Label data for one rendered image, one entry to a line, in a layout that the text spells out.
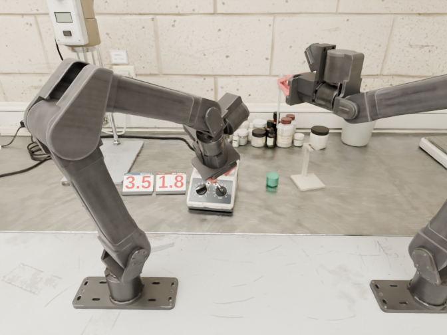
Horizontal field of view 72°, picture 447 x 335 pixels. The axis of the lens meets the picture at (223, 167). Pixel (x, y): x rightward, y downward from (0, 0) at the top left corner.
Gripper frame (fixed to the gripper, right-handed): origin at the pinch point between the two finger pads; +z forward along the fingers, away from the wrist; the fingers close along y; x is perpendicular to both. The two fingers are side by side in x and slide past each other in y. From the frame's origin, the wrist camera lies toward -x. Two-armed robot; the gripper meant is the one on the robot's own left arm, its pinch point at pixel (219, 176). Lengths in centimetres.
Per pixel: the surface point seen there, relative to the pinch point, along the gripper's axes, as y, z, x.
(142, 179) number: 17.3, 11.3, -19.0
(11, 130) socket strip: 53, 25, -82
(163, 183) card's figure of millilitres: 12.7, 12.2, -14.5
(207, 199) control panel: 4.9, 7.2, 0.4
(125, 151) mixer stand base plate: 18, 23, -41
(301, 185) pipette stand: -22.5, 17.2, 9.2
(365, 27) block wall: -81, 9, -25
